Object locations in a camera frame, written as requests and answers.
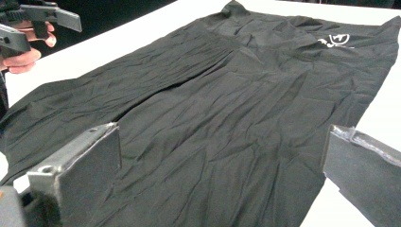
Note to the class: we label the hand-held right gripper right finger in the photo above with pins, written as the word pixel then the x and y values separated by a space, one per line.
pixel 369 176

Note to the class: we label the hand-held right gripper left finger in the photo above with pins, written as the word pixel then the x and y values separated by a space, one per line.
pixel 88 164

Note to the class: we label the black pants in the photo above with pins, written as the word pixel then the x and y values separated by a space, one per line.
pixel 220 110

